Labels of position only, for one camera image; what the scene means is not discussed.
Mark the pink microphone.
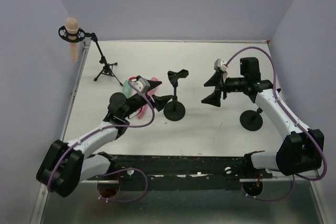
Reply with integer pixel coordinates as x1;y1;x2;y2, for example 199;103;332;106
137;90;154;119

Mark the green microphone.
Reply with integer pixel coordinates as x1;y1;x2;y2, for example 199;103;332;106
122;80;132;98

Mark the black round-base clip stand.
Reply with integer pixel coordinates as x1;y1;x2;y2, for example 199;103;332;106
163;69;189;121

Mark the black tripod shock-mount stand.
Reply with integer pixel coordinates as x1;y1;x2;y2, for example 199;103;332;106
58;26;123;86

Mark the beige microphone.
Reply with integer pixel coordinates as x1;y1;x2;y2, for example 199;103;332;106
65;17;79;63

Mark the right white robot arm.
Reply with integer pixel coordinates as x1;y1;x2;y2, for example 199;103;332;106
201;57;324;176

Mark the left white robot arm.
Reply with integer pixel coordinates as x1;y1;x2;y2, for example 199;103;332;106
36;76;173;197

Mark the black round-base stand front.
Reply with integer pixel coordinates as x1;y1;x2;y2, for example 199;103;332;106
239;108;263;132

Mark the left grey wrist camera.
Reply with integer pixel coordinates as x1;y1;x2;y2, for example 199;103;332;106
132;78;150;94

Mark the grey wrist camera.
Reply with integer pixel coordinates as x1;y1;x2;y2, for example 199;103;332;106
132;78;150;94
214;59;228;72

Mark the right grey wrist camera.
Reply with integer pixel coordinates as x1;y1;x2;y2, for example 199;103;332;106
214;59;228;72

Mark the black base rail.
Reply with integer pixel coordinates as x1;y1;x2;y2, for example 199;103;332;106
91;154;272;191

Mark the aluminium frame profile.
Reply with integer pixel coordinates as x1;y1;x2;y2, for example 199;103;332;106
28;41;91;224

